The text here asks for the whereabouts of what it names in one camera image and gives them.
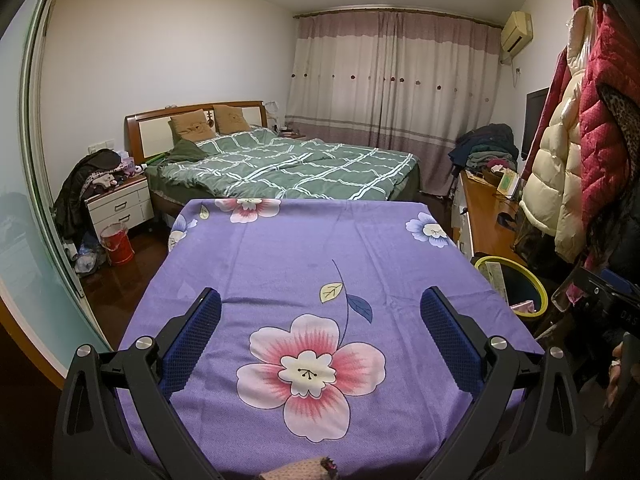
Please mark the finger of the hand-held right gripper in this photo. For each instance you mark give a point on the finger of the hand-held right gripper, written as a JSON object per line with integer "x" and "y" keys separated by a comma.
{"x": 616, "y": 279}

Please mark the brown pillow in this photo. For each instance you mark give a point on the brown pillow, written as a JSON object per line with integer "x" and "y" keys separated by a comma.
{"x": 231, "y": 119}
{"x": 192, "y": 126}

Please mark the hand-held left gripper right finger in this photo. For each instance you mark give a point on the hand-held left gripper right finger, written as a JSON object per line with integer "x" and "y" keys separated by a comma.
{"x": 450, "y": 340}

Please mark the purple floral tablecloth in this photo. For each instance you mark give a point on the purple floral tablecloth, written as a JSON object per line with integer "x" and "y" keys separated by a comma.
{"x": 280, "y": 270}

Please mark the leopard print scarf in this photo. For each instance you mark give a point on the leopard print scarf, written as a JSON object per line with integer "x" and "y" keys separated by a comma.
{"x": 622, "y": 115}

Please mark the red bucket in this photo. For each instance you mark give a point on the red bucket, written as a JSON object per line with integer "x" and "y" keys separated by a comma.
{"x": 117, "y": 245}

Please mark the green checked duvet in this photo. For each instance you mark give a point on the green checked duvet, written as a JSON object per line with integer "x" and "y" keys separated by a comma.
{"x": 300, "y": 170}

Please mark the white table lamp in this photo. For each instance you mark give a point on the white table lamp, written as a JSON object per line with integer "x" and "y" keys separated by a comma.
{"x": 272, "y": 115}

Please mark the pile of folded clothes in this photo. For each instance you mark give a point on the pile of folded clothes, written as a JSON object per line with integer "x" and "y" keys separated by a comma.
{"x": 487, "y": 150}

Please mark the wall socket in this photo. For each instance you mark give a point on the wall socket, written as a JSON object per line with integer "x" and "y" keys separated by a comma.
{"x": 97, "y": 148}

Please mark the wooden side desk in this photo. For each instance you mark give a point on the wooden side desk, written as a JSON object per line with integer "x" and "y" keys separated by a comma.
{"x": 487, "y": 225}

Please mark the dark green cloth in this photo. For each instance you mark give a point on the dark green cloth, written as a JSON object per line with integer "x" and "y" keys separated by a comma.
{"x": 184, "y": 151}

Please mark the black television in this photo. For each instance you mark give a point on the black television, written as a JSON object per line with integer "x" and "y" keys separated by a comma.
{"x": 534, "y": 122}

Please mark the sliding wardrobe door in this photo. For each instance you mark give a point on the sliding wardrobe door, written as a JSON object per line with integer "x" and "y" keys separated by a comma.
{"x": 30, "y": 185}

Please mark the cream puffer jacket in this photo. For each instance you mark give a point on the cream puffer jacket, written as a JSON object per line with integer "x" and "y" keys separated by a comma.
{"x": 552, "y": 185}

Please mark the white nightstand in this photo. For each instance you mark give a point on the white nightstand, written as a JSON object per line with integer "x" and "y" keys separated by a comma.
{"x": 120, "y": 207}

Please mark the brown knitted cloth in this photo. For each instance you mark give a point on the brown knitted cloth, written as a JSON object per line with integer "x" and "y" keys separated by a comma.
{"x": 305, "y": 469}

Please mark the black coat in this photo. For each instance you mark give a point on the black coat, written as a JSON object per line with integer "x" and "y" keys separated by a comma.
{"x": 617, "y": 240}

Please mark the pink beige curtain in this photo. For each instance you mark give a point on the pink beige curtain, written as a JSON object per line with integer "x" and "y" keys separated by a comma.
{"x": 395, "y": 90}

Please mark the white green cardboard box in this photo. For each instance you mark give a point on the white green cardboard box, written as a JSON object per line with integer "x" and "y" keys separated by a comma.
{"x": 495, "y": 282}

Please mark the pink milk carton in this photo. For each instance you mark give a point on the pink milk carton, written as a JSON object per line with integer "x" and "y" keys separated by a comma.
{"x": 524, "y": 308}

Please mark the dark trash bin yellow rim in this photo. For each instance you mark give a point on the dark trash bin yellow rim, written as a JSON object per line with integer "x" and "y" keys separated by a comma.
{"x": 537, "y": 292}

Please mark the small wooden nightstand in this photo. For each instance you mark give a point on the small wooden nightstand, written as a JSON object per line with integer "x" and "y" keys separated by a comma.
{"x": 292, "y": 134}

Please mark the wall air conditioner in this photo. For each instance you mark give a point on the wall air conditioner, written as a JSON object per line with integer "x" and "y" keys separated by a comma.
{"x": 516, "y": 32}

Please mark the wooden bed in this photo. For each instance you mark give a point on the wooden bed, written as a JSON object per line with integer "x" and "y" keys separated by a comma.
{"x": 150, "y": 130}

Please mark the plastic bags heap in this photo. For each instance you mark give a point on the plastic bags heap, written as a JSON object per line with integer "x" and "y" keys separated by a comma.
{"x": 89, "y": 260}

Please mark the person's right hand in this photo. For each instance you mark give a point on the person's right hand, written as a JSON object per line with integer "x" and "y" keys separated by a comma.
{"x": 619, "y": 375}

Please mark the dark clothes heap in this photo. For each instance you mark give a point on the dark clothes heap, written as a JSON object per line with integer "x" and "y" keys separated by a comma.
{"x": 75, "y": 195}

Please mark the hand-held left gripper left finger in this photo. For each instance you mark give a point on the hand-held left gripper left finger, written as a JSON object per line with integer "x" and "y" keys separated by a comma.
{"x": 192, "y": 340}

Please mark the red puffer jacket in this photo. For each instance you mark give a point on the red puffer jacket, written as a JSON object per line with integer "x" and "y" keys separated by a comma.
{"x": 607, "y": 125}

